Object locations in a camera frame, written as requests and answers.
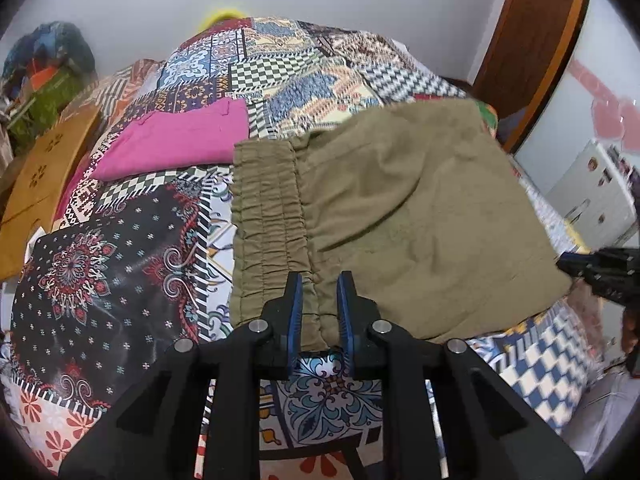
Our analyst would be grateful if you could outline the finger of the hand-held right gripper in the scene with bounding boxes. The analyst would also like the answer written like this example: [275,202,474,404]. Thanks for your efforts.
[555,254,601,281]

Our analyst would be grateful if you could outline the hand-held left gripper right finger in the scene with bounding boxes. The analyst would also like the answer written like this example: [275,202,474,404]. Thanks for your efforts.
[336,271,586,480]

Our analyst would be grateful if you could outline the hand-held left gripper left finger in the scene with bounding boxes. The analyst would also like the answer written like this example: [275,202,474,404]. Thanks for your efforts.
[59,272,306,480]

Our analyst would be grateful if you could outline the olive green pants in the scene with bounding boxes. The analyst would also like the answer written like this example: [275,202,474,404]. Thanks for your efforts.
[229,99,573,353]

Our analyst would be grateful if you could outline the folded pink pants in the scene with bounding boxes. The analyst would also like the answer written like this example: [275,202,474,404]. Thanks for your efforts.
[52,97,251,222]

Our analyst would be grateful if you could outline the white suitcase with stickers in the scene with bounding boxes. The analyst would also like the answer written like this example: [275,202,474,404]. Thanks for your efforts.
[544,140,640,256]

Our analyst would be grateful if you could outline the green cloth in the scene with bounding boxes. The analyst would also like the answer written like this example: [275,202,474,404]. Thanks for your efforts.
[475,100,501,139]

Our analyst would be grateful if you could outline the patchwork printed blanket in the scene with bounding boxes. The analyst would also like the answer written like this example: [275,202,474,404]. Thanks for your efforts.
[0,17,596,480]

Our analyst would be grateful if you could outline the brown wooden door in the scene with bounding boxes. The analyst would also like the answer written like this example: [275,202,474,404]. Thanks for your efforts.
[472,0,593,153]

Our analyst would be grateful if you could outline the wooden board with cutouts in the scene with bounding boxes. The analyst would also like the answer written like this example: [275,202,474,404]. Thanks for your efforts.
[0,105,103,281]

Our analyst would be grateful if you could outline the yellow object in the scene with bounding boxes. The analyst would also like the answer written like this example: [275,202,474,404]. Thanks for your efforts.
[197,7,251,31]

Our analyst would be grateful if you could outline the pink heart wall decal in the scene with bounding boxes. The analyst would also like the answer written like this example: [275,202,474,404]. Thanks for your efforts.
[570,59,640,153]

